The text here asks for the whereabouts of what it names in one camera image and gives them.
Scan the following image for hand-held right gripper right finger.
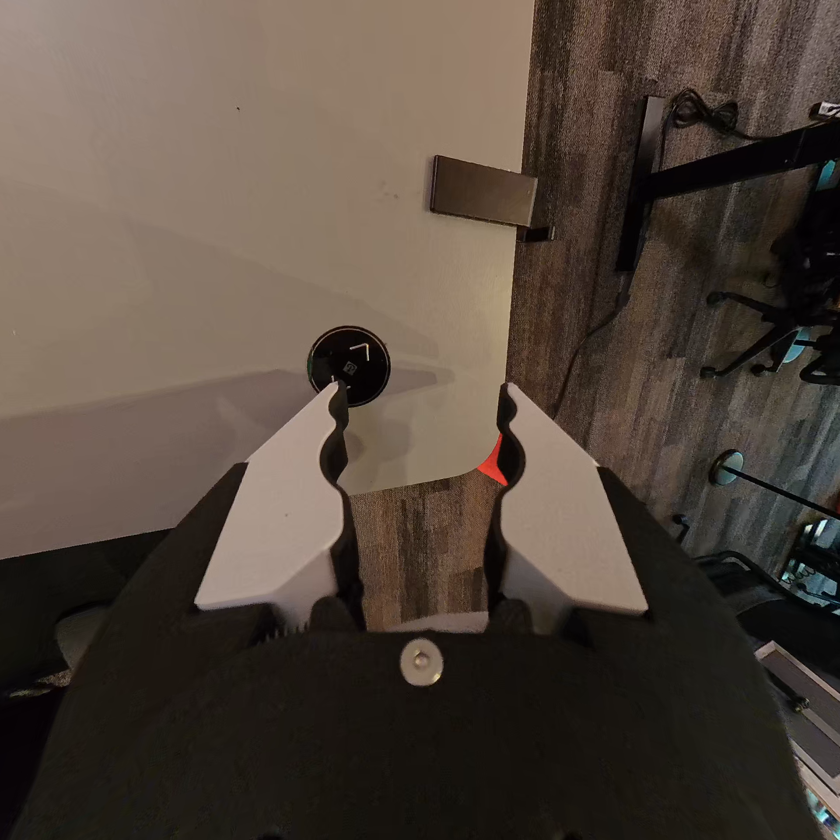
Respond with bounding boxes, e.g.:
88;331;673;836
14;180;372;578
487;382;649;634

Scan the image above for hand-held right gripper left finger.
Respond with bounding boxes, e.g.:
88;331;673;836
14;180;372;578
195;382;366;631

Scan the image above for red-orange bag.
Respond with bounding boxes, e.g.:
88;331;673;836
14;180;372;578
477;433;510;487

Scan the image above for black round-base pole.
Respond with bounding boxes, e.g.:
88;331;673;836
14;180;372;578
707;449;840;521

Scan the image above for black floor cable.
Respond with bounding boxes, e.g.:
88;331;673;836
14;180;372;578
553;289;632;421

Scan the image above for black desk cable grommet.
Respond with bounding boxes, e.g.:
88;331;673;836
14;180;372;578
307;325;392;409

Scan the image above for dark desk clamp bracket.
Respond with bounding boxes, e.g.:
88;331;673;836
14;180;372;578
430;155;556;244

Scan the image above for black table frame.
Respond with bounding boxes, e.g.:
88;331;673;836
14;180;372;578
616;95;840;273

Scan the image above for black coiled cable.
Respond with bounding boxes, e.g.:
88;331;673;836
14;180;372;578
668;88;775;140

